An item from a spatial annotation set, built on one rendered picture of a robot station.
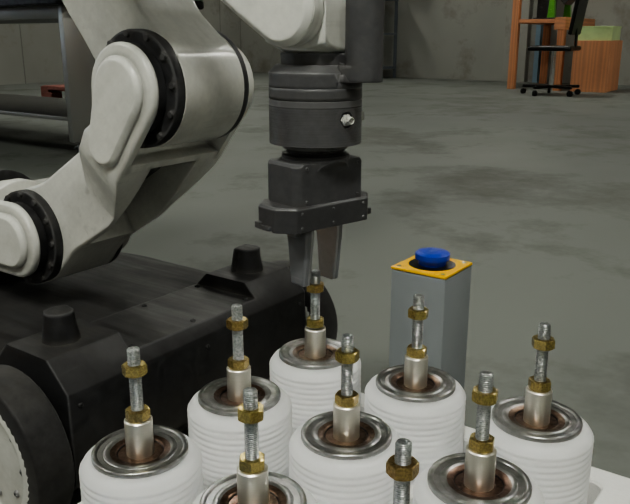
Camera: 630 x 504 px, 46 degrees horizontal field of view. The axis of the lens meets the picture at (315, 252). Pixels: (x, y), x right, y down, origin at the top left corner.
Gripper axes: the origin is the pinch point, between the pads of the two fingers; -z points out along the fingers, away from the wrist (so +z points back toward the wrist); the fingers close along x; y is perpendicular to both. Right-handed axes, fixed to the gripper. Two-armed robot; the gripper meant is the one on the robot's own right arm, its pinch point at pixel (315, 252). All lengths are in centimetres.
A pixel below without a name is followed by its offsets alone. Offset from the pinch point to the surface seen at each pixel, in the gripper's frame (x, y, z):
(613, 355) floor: -79, -7, -36
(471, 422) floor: -38, -8, -36
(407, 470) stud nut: 17.9, 29.2, -3.3
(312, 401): 3.2, 3.4, -14.1
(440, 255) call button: -17.2, 1.9, -3.2
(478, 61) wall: -796, -594, -13
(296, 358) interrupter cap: 2.6, 0.2, -10.8
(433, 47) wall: -780, -660, 5
